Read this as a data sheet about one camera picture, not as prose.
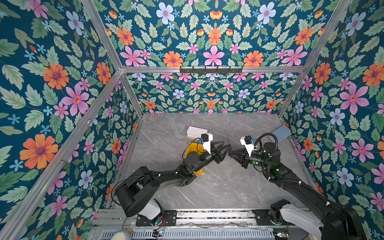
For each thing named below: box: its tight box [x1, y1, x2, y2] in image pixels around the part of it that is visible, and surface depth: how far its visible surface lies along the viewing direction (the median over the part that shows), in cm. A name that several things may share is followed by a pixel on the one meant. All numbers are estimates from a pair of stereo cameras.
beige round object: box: [110, 230, 132, 240], surface depth 67 cm
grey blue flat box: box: [268, 125, 292, 142], surface depth 107 cm
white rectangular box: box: [186, 126, 208, 139], surface depth 107 cm
